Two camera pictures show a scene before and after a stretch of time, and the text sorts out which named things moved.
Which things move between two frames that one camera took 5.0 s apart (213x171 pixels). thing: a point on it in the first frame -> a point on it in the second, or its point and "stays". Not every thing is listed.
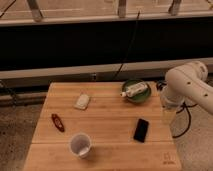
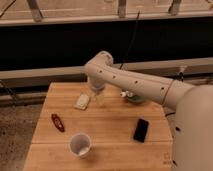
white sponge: (82, 102) stays
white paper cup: (80, 145) stays
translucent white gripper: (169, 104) -> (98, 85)
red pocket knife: (58, 123) stays
